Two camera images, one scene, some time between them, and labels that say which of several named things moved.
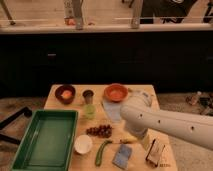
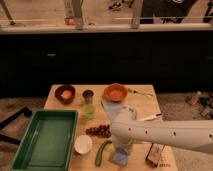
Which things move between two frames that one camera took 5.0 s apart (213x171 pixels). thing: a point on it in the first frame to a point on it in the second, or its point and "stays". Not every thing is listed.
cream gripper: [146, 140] to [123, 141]
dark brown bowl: [65, 94] stays
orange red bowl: [115, 92] stays
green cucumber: [99, 153] stays
